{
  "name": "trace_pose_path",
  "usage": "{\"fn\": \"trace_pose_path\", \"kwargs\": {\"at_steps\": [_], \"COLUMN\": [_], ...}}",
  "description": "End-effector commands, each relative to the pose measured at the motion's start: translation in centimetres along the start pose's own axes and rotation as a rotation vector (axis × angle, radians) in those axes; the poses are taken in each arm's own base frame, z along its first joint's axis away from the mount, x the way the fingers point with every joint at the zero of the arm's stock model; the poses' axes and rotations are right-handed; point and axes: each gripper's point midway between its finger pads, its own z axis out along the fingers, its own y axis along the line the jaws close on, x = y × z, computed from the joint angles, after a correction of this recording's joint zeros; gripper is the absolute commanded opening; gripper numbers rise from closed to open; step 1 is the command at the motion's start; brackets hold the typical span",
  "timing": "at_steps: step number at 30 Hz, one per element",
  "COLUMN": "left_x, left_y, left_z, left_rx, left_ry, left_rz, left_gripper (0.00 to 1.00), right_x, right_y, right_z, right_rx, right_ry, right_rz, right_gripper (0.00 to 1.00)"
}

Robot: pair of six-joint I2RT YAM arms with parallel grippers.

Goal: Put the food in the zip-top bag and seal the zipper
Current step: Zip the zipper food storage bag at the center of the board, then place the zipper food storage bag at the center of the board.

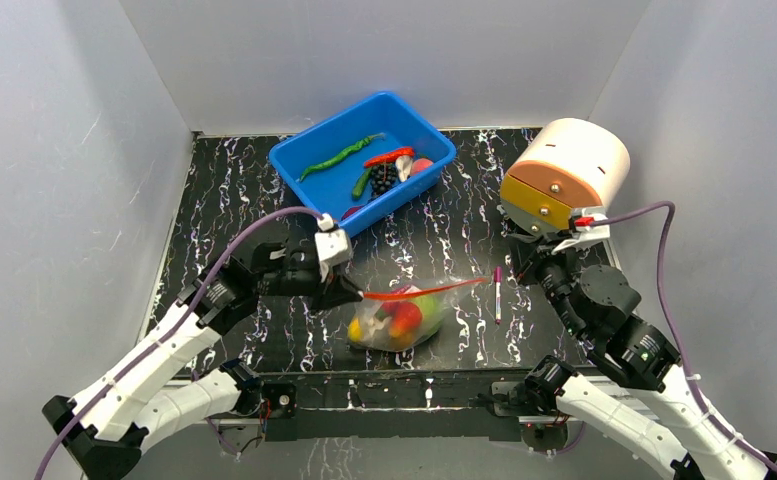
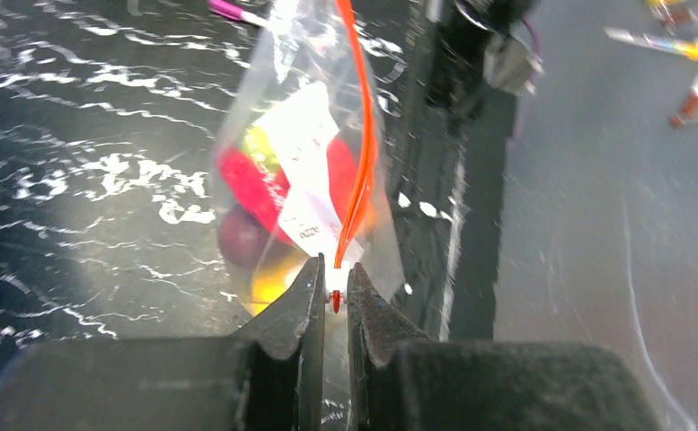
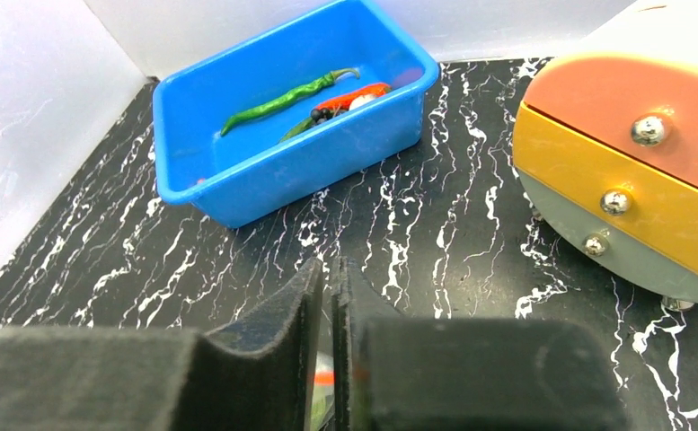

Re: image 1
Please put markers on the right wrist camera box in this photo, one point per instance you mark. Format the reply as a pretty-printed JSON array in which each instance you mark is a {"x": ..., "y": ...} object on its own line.
[{"x": 584, "y": 229}]

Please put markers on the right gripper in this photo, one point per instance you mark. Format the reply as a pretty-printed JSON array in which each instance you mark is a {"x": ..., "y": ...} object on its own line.
[{"x": 541, "y": 245}]

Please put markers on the yellow toy mango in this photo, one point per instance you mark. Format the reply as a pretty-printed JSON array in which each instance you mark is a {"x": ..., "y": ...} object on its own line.
[{"x": 355, "y": 333}]

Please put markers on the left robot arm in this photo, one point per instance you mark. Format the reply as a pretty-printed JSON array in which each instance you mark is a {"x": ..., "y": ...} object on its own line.
[{"x": 108, "y": 426}]

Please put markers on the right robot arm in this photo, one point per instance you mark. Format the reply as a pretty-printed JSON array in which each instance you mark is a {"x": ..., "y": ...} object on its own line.
[{"x": 681, "y": 437}]

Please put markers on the blue plastic bin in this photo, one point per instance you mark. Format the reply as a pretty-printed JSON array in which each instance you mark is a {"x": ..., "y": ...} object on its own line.
[{"x": 329, "y": 191}]

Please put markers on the pink toy peach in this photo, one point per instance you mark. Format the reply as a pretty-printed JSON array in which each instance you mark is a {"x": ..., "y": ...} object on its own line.
[{"x": 420, "y": 165}]

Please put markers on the green toy cucumber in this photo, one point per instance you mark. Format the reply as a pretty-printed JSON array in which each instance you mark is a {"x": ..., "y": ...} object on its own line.
[{"x": 361, "y": 184}]

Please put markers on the white toy mushroom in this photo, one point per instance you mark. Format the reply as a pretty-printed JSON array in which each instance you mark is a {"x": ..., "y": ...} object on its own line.
[{"x": 376, "y": 326}]

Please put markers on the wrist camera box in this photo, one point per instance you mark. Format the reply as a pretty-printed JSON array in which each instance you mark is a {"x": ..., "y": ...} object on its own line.
[
  {"x": 584, "y": 229},
  {"x": 333, "y": 248}
]

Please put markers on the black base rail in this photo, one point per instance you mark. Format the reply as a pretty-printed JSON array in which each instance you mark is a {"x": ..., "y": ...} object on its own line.
[{"x": 404, "y": 404}]

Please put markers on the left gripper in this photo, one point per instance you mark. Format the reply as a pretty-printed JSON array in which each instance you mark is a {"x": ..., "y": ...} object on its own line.
[{"x": 338, "y": 289}]

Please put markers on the clear zip top bag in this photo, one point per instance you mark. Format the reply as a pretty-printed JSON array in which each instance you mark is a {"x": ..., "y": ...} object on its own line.
[{"x": 450, "y": 292}]

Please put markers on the dark toy grapes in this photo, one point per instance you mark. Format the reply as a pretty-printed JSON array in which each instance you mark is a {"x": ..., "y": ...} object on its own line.
[{"x": 383, "y": 178}]

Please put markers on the white toy garlic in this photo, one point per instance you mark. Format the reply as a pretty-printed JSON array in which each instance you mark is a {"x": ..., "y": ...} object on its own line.
[{"x": 403, "y": 165}]

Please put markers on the green toy cabbage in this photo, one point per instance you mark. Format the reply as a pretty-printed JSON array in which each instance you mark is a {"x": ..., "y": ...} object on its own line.
[{"x": 430, "y": 307}]

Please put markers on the pink marker pen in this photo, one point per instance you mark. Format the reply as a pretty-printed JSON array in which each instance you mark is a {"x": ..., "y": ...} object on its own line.
[{"x": 497, "y": 282}]

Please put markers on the green toy bean pod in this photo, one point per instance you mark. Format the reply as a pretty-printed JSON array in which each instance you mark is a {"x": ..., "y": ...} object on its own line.
[{"x": 340, "y": 156}]

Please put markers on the round drawer box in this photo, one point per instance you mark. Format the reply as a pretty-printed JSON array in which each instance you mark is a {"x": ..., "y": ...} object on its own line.
[{"x": 571, "y": 163}]

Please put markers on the brown toy potato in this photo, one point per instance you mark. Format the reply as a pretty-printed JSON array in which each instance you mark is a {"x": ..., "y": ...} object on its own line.
[{"x": 404, "y": 341}]

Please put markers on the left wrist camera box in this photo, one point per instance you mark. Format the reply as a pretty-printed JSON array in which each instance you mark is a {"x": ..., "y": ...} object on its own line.
[{"x": 333, "y": 248}]

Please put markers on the purple toy sweet potato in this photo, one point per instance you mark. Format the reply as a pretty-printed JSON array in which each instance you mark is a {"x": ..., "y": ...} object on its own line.
[{"x": 351, "y": 211}]

